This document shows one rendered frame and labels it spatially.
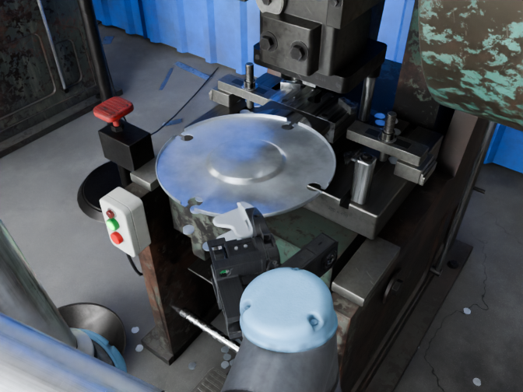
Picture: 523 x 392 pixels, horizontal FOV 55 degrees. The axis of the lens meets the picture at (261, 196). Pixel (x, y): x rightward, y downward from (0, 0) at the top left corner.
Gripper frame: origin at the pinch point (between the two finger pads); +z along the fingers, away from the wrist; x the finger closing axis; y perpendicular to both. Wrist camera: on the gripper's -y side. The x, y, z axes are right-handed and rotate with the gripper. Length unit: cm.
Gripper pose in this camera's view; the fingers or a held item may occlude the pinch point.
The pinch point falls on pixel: (246, 209)
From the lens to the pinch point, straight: 72.0
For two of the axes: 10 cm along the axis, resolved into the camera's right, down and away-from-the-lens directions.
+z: -2.7, -5.8, 7.7
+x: 0.2, 7.9, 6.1
